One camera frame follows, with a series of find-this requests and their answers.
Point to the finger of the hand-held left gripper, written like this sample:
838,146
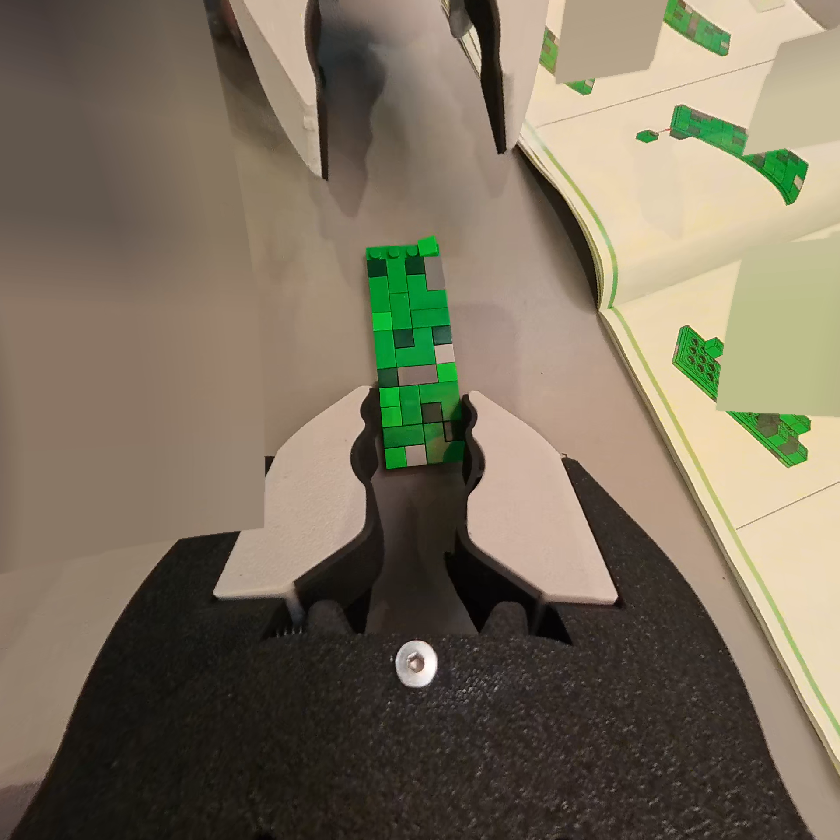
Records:
282,65
518,52

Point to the grey desk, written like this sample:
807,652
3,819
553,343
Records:
558,328

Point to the green brick plate assembly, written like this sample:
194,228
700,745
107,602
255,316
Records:
413,341

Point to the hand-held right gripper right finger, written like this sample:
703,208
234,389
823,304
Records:
531,518

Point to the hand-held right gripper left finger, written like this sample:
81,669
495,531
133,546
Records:
302,518

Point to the open instruction booklet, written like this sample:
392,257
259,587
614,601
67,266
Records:
669,229

